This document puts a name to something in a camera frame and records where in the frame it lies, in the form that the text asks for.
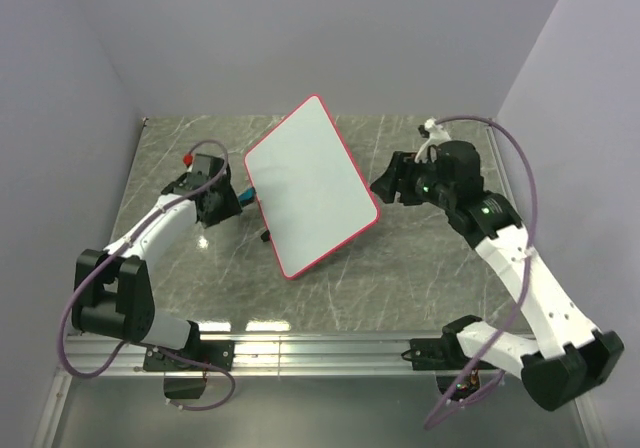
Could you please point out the aluminium mounting rail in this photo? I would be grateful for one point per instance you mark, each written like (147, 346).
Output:
(277, 354)

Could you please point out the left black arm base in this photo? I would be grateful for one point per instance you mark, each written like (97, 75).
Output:
(200, 363)

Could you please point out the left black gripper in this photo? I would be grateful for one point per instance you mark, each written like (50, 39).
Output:
(231, 205)

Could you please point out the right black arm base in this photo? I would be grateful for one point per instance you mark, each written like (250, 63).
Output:
(444, 356)

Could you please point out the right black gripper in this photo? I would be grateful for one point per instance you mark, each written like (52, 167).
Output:
(403, 166)

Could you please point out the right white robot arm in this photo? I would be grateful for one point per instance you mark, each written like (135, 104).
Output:
(568, 355)

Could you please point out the blue whiteboard eraser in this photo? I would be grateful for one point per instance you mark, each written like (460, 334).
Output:
(247, 197)

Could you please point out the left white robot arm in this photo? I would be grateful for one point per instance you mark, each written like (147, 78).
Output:
(113, 295)

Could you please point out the pink framed whiteboard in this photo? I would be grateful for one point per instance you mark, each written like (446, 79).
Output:
(311, 193)

